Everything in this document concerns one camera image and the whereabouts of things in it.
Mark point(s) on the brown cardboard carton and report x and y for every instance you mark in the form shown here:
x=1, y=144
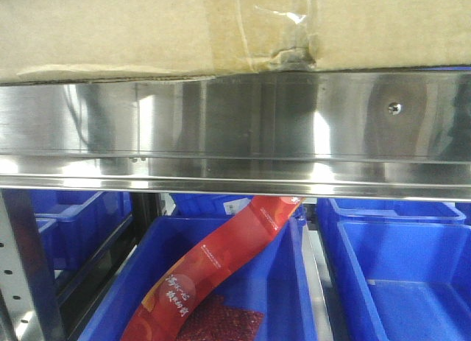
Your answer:
x=56, y=40

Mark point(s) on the blue bin behind centre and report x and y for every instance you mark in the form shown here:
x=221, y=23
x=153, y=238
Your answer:
x=212, y=205

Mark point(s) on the red snack bag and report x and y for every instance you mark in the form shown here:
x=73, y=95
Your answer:
x=173, y=298

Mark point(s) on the blue bin with snack bag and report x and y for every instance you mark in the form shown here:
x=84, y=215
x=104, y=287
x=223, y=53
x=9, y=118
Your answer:
x=273, y=283

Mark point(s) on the blue bin far left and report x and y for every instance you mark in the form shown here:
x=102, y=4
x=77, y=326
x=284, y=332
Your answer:
x=78, y=222

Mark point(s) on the left round-head screw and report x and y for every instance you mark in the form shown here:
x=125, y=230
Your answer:
x=394, y=108

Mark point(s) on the empty blue bin right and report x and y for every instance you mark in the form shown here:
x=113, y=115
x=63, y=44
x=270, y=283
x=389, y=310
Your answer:
x=402, y=268

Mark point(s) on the stainless steel shelf rail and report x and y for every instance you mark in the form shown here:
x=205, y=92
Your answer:
x=326, y=134

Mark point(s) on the perforated metal shelf post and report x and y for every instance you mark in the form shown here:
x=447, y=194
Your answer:
x=29, y=307

